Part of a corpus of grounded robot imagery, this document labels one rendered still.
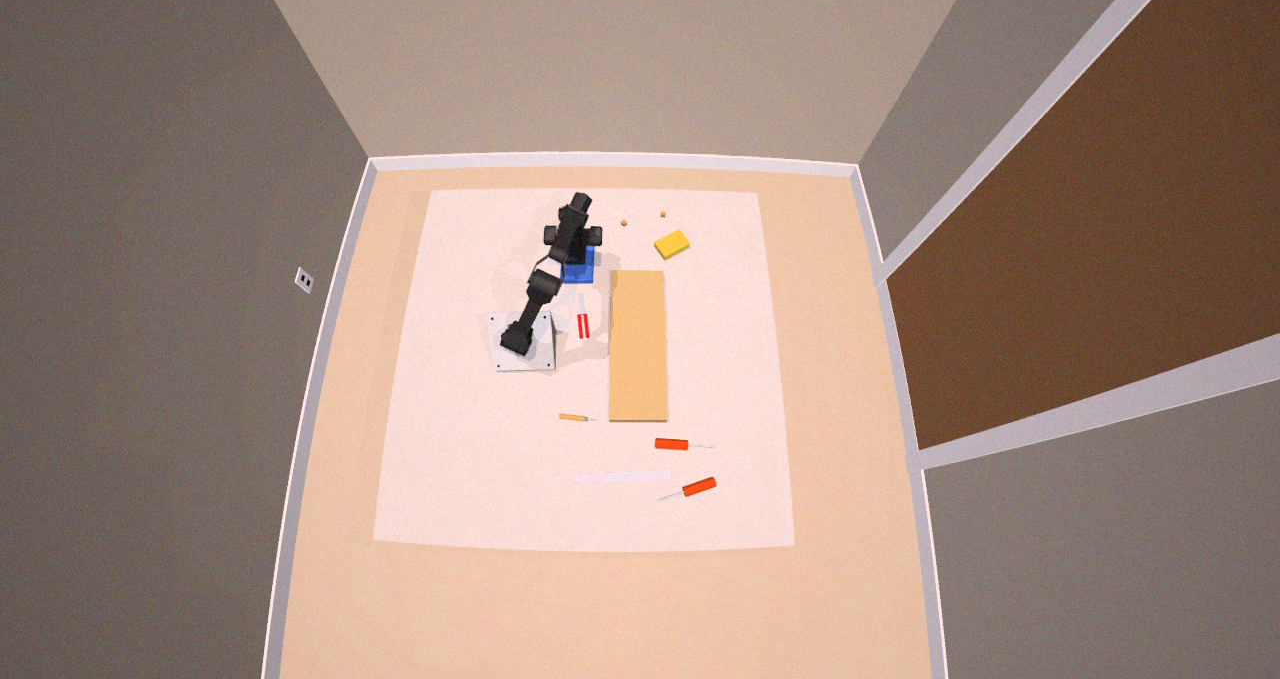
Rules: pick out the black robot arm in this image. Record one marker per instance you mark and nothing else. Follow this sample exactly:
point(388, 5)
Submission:
point(543, 286)

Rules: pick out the yellow block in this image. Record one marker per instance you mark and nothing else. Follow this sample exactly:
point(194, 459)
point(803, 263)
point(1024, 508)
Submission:
point(672, 244)

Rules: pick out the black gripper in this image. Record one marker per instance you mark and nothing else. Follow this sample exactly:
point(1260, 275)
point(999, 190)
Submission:
point(590, 236)

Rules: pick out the blue rectangular tray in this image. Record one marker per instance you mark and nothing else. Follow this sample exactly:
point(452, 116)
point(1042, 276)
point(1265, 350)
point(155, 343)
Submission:
point(581, 273)

